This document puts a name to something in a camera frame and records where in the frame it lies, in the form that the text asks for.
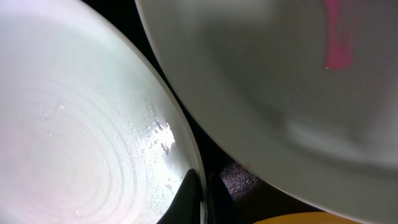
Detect light blue plate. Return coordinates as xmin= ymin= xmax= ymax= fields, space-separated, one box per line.
xmin=1 ymin=1 xmax=206 ymax=224

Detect round black serving tray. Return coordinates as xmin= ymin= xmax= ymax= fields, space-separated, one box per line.
xmin=84 ymin=0 xmax=317 ymax=223

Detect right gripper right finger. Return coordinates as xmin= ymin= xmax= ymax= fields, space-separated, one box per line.
xmin=208 ymin=173 xmax=236 ymax=224

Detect pale green plate top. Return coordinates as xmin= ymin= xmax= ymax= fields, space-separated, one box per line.
xmin=136 ymin=0 xmax=397 ymax=223

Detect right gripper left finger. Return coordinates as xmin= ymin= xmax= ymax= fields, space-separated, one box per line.
xmin=157 ymin=169 xmax=202 ymax=224

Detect yellow plate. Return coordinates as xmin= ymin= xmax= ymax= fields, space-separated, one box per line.
xmin=254 ymin=212 xmax=360 ymax=224

